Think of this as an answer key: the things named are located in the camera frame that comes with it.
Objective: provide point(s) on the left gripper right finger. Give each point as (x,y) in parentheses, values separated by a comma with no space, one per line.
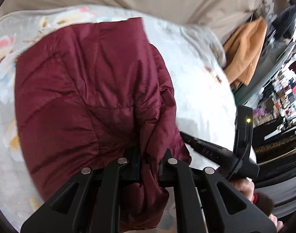
(206,202)

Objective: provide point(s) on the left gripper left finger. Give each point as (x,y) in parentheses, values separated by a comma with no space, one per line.
(90,201)

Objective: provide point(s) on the maroon puffer jacket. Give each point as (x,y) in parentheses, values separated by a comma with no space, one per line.
(87,92)

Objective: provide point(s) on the person's right hand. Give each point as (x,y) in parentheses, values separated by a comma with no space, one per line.
(246,187)

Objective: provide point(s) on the orange hanging garment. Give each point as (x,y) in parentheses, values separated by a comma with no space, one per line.
(243,50)

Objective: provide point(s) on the floral fleece blanket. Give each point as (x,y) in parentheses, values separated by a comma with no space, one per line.
(193,56)

